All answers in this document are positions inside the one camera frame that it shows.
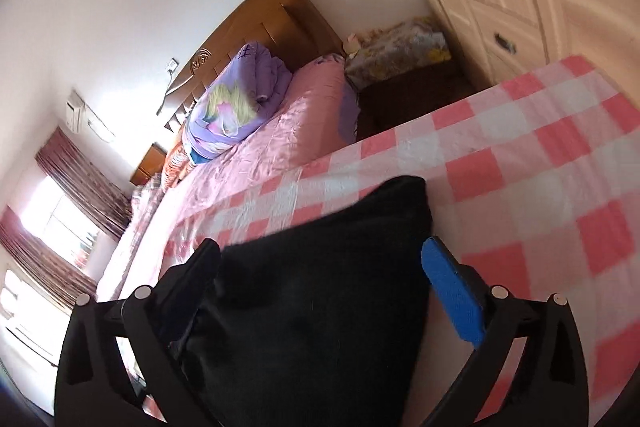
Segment pink bed sheet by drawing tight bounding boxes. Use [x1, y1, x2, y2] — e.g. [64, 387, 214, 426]
[95, 56, 362, 303]

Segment small wooden headboard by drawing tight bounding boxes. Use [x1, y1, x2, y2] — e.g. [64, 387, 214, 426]
[131, 142, 168, 186]

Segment window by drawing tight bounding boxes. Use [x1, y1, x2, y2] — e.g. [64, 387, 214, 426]
[0, 172, 117, 368]

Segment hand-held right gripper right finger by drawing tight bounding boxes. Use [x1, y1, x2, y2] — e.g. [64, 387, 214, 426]
[420, 236, 590, 427]

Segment large wooden headboard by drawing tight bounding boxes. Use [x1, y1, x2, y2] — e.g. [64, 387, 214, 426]
[162, 0, 348, 134]

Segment dark wooden nightstand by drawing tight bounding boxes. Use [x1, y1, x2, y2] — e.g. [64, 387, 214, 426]
[354, 57, 477, 142]

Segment floral bedding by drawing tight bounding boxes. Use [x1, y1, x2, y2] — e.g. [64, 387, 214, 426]
[120, 176, 167, 253]

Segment folded purple printed quilt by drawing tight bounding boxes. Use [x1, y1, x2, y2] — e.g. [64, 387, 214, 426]
[181, 42, 295, 166]

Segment maroon patterned curtain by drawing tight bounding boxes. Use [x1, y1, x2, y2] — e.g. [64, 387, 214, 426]
[0, 206, 97, 314]
[35, 127, 134, 241]

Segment white air conditioner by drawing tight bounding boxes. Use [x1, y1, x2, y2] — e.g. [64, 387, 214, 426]
[65, 89, 116, 144]

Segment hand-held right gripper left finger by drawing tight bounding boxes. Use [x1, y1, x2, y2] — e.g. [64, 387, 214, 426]
[54, 238, 223, 427]

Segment orange floral pillow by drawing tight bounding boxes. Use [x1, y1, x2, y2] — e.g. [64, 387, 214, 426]
[162, 146, 195, 190]

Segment black pants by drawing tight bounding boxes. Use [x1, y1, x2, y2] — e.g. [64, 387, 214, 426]
[167, 176, 433, 427]

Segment pink checkered bed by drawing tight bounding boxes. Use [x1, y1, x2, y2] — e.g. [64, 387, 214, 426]
[115, 54, 640, 427]

